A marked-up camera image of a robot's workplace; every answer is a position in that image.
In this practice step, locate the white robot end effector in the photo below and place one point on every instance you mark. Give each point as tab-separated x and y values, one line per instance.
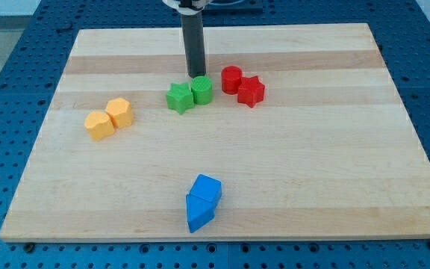
187	7

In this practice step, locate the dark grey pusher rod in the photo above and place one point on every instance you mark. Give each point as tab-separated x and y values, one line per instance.
194	46

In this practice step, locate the red cylinder block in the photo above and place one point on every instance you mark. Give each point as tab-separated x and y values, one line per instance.
231	79

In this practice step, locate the red star block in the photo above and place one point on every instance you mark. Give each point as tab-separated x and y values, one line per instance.
251	91

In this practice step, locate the green star block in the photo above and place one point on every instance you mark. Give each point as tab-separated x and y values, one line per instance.
179	97

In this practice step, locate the green cylinder block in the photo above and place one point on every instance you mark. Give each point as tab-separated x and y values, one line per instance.
202	89

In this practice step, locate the yellow hexagon block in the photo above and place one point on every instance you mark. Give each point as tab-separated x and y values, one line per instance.
120	112

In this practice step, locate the yellow heart block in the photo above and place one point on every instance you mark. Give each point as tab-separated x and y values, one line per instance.
98	125

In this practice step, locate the wooden board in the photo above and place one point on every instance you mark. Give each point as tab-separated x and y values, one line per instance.
329	154

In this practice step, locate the blue cube block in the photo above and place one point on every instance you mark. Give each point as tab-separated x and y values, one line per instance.
207	189

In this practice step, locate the blue triangle block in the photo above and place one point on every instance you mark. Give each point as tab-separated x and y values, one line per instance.
199	212

